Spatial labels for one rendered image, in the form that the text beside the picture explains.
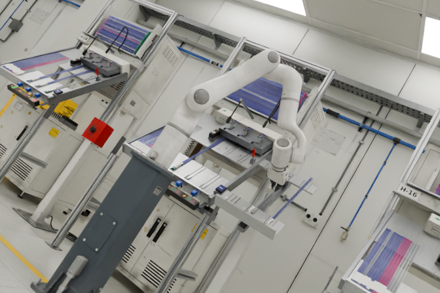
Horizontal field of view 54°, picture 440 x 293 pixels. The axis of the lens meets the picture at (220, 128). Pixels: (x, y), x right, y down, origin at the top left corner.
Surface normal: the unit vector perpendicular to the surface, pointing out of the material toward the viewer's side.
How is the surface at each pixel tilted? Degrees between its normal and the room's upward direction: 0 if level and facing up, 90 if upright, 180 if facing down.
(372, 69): 90
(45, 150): 90
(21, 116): 90
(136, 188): 90
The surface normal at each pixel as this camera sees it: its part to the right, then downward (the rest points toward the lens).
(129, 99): 0.78, 0.40
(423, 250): 0.15, -0.87
